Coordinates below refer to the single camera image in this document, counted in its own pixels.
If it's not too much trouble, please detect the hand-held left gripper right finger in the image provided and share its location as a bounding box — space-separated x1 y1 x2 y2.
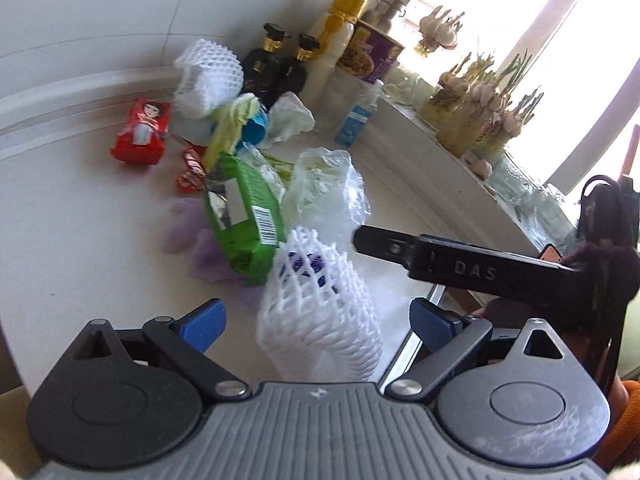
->
382 297 568 403

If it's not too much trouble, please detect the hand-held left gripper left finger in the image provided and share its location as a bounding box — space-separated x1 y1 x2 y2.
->
70 298 252 403

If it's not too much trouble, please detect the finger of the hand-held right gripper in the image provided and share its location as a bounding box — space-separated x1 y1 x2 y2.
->
354 225 583 307

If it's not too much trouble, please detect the white foam net with purple print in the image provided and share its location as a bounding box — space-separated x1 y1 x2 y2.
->
256 226 384 384

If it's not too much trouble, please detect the clear plastic bag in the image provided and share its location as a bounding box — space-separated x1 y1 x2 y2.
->
281 147 372 252

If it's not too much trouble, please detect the cabbage leaf with pale stalk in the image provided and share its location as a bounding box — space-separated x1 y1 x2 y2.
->
201 94 262 172

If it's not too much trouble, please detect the blue plastic cup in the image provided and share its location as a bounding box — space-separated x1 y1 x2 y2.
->
242 109 272 147

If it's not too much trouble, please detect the person's right forearm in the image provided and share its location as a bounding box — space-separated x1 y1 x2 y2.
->
561 241 640 270

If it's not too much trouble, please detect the empty clear glass jar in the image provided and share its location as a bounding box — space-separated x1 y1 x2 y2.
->
520 184 577 252
491 156 542 207

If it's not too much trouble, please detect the purple plastic bag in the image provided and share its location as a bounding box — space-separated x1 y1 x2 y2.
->
161 197 263 312

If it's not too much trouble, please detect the garlic bulb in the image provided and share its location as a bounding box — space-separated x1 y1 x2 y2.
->
466 152 494 179

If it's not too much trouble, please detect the orange cloth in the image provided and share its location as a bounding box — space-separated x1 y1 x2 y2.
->
596 379 640 476

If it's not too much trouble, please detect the green snack packet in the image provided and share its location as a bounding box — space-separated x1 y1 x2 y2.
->
202 154 287 287

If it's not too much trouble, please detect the sprouting garlic in clear cup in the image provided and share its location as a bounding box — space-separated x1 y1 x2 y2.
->
437 80 502 158
470 50 544 163
419 52 473 128

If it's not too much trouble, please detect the red candy wrapper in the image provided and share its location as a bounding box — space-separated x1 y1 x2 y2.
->
174 147 209 194

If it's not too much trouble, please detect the wooden stick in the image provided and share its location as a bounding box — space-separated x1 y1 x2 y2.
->
619 124 640 178

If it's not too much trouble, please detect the clear spray bottle blue label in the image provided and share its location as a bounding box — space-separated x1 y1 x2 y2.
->
333 80 386 149

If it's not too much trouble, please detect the clear jar with water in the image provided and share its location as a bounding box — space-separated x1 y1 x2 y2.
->
384 67 435 107

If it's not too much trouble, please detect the red printed box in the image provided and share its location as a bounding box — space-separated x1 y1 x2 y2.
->
109 98 174 166

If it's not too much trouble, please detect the crumpled white tissue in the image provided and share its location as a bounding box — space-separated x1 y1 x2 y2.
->
269 92 316 144

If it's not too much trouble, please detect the purple instant noodle cup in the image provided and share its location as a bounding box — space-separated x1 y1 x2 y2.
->
335 20 406 86

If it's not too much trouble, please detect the hanging garlic bunch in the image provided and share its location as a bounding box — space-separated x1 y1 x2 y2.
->
414 5 467 57

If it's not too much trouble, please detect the white foam fruit net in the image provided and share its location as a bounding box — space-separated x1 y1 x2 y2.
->
172 38 245 119

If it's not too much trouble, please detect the black bottle with gold collar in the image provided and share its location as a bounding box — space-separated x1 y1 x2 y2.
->
242 22 293 100
276 33 321 109

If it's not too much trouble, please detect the cream bottle with gold cap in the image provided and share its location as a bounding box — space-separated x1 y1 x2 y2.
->
299 0 369 107

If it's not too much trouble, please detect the stainless steel bottle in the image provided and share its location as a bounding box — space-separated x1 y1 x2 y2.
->
360 0 409 37

